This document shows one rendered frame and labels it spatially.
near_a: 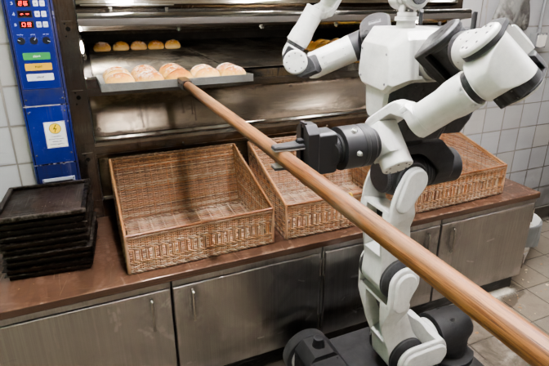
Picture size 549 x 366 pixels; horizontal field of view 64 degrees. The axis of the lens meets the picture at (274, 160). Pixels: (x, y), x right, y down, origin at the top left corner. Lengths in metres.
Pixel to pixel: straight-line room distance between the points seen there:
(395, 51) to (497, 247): 1.53
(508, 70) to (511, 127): 2.30
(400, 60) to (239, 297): 1.06
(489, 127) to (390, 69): 1.84
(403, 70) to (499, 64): 0.40
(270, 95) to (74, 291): 1.16
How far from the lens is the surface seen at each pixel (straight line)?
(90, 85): 1.92
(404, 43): 1.19
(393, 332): 1.68
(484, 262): 2.49
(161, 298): 1.68
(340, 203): 0.65
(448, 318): 1.88
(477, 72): 0.83
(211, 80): 1.68
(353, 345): 1.96
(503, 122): 3.06
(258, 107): 2.07
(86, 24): 1.75
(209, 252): 1.68
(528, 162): 3.37
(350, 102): 2.28
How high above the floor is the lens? 1.48
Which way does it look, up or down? 20 degrees down
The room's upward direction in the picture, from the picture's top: straight up
